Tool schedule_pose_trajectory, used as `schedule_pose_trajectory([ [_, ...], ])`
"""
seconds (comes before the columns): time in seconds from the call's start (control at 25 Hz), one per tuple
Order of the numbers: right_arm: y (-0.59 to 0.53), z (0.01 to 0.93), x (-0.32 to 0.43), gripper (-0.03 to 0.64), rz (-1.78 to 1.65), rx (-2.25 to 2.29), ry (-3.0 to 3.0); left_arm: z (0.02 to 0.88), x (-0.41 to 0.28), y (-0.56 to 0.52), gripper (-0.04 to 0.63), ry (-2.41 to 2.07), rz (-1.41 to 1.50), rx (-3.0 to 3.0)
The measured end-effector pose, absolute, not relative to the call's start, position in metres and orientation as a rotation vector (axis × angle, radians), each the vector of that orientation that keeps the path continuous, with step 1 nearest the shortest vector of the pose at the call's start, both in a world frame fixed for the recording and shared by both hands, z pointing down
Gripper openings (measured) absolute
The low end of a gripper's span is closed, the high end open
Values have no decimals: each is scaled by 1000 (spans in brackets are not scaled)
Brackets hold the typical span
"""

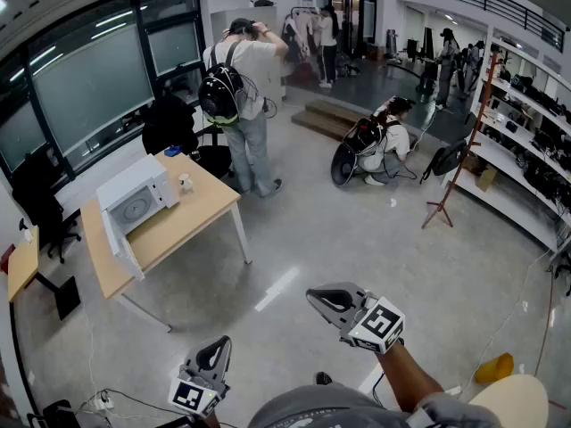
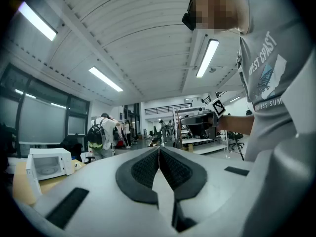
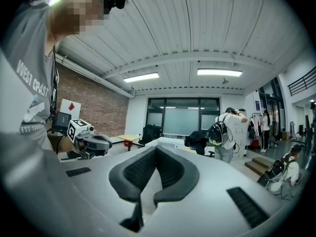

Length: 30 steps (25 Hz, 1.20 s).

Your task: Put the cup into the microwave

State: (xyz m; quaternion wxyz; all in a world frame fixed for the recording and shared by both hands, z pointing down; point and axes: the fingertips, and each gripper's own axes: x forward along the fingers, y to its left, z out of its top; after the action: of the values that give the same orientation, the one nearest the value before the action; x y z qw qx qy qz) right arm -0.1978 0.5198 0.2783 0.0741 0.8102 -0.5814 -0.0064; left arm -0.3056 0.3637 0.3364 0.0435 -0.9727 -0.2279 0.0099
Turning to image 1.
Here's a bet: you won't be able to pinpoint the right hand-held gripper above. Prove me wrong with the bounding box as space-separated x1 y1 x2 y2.
306 282 406 356

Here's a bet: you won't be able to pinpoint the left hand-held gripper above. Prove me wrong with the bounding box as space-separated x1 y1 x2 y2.
168 335 233 419

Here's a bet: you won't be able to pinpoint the white microwave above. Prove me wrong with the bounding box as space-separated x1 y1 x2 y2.
95 152 182 283

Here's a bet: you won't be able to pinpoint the person's right forearm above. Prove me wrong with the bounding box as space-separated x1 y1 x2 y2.
377 343 445 414

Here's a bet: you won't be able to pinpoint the person's grey t-shirt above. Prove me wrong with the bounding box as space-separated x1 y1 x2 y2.
247 383 506 428

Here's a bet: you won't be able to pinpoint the light wooden table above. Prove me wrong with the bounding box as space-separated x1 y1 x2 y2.
79 149 253 333

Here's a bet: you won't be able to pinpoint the black dome backpack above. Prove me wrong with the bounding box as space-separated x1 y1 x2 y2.
330 120 394 189
197 62 244 127

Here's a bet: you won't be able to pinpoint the yellow bin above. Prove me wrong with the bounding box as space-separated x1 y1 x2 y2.
473 352 516 385

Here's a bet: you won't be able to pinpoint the black folding chair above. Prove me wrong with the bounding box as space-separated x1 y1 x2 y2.
26 399 75 428

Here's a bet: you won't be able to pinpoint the black fabric backpack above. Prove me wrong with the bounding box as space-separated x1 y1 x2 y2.
419 139 469 185

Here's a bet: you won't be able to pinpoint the wooden steps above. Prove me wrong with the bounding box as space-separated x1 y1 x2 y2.
290 98 372 143

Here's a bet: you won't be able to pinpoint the cardboard box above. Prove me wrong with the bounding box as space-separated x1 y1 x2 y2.
474 167 499 193

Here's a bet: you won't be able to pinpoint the round beige tabletop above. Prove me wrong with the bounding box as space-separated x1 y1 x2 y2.
468 374 550 428

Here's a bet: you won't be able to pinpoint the white shelving unit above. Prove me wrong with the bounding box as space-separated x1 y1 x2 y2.
441 37 571 262

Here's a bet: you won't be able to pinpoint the small wooden desk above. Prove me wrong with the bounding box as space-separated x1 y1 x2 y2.
6 225 82 321

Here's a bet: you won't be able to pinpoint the wooden coat stand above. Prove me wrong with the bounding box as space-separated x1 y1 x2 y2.
421 45 503 230

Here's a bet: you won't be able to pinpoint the red box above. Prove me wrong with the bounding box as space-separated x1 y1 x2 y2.
0 245 17 274

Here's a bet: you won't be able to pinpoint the black office chair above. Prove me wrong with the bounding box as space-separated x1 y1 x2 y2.
11 149 82 265

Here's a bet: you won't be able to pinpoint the black chair with dark jacket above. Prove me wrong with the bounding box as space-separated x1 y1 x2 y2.
141 94 233 180

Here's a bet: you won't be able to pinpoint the clothes rack with garments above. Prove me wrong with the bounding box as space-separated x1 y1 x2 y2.
280 6 323 69

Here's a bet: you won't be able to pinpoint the dark framed glass window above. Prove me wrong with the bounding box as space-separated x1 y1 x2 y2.
0 0 207 187

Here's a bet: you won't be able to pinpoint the black balcony railing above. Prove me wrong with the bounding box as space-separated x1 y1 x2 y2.
399 0 566 54

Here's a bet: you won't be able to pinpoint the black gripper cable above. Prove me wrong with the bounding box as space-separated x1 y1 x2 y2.
371 371 387 408

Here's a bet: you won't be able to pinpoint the black floor cable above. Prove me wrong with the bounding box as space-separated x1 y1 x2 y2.
79 388 173 424

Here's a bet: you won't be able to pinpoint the white power cable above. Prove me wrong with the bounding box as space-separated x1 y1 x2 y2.
81 303 100 401

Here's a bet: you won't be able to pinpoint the white black shoulder strap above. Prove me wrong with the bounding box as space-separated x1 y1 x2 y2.
406 404 443 428

